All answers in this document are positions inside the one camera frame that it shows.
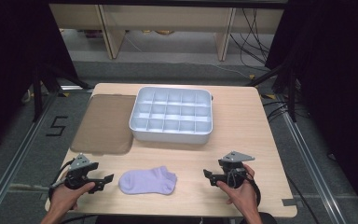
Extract black curtain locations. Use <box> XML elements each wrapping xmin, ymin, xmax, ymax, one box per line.
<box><xmin>0</xmin><ymin>0</ymin><xmax>79</xmax><ymax>158</ymax></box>
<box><xmin>264</xmin><ymin>0</ymin><xmax>358</xmax><ymax>222</ymax></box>

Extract white divided storage box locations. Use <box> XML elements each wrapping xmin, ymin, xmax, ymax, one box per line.
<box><xmin>129</xmin><ymin>86</ymin><xmax>214</xmax><ymax>146</ymax></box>

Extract person's left hand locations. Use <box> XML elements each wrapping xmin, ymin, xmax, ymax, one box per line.
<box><xmin>48</xmin><ymin>181</ymin><xmax>96</xmax><ymax>217</ymax></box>

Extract left hand-held gripper cable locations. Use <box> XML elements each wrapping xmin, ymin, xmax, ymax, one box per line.
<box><xmin>48</xmin><ymin>158</ymin><xmax>76</xmax><ymax>202</ymax></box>

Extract right hand-held gripper cable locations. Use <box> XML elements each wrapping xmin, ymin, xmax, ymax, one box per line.
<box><xmin>235</xmin><ymin>167</ymin><xmax>262</xmax><ymax>207</ymax></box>

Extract aluminium floor rail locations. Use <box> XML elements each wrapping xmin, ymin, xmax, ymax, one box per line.
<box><xmin>280</xmin><ymin>106</ymin><xmax>350</xmax><ymax>224</ymax></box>
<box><xmin>0</xmin><ymin>90</ymin><xmax>63</xmax><ymax>224</ymax></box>

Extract black metal stand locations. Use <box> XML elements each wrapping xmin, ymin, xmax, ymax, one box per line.
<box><xmin>245</xmin><ymin>60</ymin><xmax>298</xmax><ymax>123</ymax></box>
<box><xmin>32</xmin><ymin>61</ymin><xmax>91</xmax><ymax>123</ymax></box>

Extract lilac ankle sock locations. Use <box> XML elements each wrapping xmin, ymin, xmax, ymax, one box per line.
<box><xmin>117</xmin><ymin>165</ymin><xmax>178</xmax><ymax>196</ymax></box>

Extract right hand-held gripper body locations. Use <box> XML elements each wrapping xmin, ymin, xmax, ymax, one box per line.
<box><xmin>217</xmin><ymin>150</ymin><xmax>256</xmax><ymax>189</ymax></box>

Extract person's right hand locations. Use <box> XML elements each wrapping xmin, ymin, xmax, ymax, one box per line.
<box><xmin>215</xmin><ymin>163</ymin><xmax>261</xmax><ymax>217</ymax></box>

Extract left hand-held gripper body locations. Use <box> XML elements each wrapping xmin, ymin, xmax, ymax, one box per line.
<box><xmin>64</xmin><ymin>152</ymin><xmax>100</xmax><ymax>190</ymax></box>

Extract hand-held gripper cable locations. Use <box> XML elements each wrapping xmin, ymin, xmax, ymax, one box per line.
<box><xmin>235</xmin><ymin>167</ymin><xmax>262</xmax><ymax>207</ymax></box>
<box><xmin>48</xmin><ymin>158</ymin><xmax>76</xmax><ymax>202</ymax></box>

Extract black floor cables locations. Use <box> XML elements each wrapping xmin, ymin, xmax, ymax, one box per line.
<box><xmin>262</xmin><ymin>98</ymin><xmax>291</xmax><ymax>121</ymax></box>

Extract beige wooden desk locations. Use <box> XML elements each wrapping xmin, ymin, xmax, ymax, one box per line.
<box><xmin>48</xmin><ymin>3</ymin><xmax>284</xmax><ymax>62</ymax></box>

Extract bundle of black cables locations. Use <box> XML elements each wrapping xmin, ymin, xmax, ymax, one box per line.
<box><xmin>228</xmin><ymin>7</ymin><xmax>275</xmax><ymax>68</ymax></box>

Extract brown translucent box lid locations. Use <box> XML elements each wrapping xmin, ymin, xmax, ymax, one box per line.
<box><xmin>70</xmin><ymin>93</ymin><xmax>137</xmax><ymax>156</ymax></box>

